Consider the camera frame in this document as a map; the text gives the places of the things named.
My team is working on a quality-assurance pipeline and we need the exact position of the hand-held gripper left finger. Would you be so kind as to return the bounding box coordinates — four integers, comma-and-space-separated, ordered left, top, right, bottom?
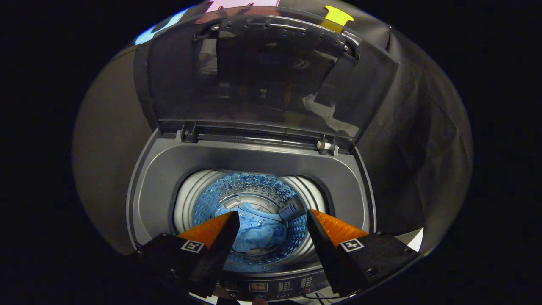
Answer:
133, 210, 241, 298

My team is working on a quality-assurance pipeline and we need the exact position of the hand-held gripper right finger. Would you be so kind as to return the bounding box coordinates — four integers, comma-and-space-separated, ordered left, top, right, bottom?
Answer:
305, 208, 420, 297

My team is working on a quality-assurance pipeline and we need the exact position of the light blue polo shirt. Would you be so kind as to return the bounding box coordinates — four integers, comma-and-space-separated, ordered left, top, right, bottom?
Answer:
214, 202, 288, 253

